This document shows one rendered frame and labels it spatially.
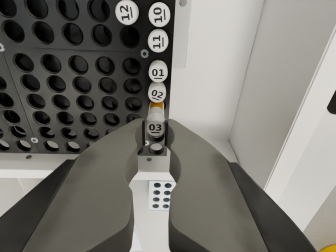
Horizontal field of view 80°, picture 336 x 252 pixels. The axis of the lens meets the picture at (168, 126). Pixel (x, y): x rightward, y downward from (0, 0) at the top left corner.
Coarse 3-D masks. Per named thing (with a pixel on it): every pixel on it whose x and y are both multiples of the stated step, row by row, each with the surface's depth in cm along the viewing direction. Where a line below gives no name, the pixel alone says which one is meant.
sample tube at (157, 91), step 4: (152, 84) 14; (156, 84) 14; (160, 84) 14; (164, 84) 15; (148, 88) 14; (152, 88) 13; (156, 88) 13; (160, 88) 13; (164, 88) 14; (148, 92) 14; (152, 92) 14; (156, 92) 14; (160, 92) 14; (164, 92) 14; (148, 96) 14; (152, 96) 14; (156, 96) 14; (160, 96) 14; (164, 96) 14; (152, 100) 14; (156, 100) 14; (160, 100) 14
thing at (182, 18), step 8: (176, 0) 16; (184, 0) 16; (176, 8) 17; (184, 8) 17; (176, 16) 17; (184, 16) 17; (176, 24) 17; (184, 24) 17; (176, 32) 18; (184, 32) 18; (176, 40) 18; (184, 40) 18; (176, 48) 18; (184, 48) 18; (176, 56) 19; (184, 56) 19; (176, 64) 19; (184, 64) 19
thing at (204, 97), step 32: (192, 0) 17; (224, 0) 17; (256, 0) 17; (192, 32) 19; (224, 32) 19; (192, 64) 20; (224, 64) 20; (192, 96) 22; (224, 96) 22; (192, 128) 24; (224, 128) 24; (0, 160) 20; (32, 160) 20; (64, 160) 21; (160, 160) 21
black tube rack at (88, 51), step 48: (0, 0) 14; (48, 0) 12; (96, 0) 14; (0, 48) 13; (48, 48) 13; (96, 48) 13; (0, 96) 15; (48, 96) 15; (96, 96) 15; (144, 96) 15; (0, 144) 18
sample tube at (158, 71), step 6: (156, 60) 13; (150, 66) 13; (156, 66) 13; (162, 66) 13; (150, 72) 13; (156, 72) 13; (162, 72) 13; (150, 78) 13; (156, 78) 13; (162, 78) 13
